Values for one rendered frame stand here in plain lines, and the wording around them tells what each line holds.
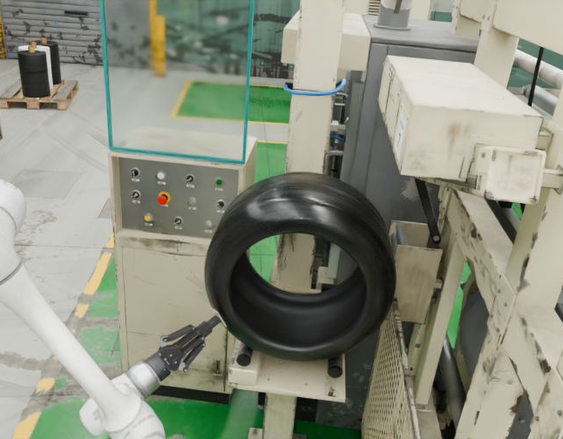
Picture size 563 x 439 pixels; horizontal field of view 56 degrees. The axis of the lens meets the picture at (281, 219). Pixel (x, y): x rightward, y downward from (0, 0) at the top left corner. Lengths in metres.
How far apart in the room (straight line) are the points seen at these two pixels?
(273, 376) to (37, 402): 1.48
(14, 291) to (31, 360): 1.90
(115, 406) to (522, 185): 0.99
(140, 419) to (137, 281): 1.17
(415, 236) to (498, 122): 0.96
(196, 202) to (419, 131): 1.36
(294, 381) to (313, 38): 1.06
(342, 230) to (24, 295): 0.78
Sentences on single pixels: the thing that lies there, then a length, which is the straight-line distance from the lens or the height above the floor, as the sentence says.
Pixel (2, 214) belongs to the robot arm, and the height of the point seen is 1.44.
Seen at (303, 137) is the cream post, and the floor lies 1.51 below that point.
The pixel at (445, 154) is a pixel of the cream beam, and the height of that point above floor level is 1.69.
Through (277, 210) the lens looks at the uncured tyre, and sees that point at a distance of 1.41.
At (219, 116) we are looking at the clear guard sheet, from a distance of 2.09.
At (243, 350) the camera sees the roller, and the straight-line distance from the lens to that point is 1.69.
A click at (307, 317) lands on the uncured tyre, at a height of 0.92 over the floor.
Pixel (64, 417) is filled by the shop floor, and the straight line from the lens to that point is 2.86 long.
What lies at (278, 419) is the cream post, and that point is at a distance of 2.36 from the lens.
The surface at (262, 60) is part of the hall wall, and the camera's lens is 10.40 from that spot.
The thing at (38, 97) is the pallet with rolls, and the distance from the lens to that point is 7.80.
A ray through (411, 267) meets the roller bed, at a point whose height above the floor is 1.12.
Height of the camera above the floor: 2.00
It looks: 26 degrees down
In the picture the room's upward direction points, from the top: 5 degrees clockwise
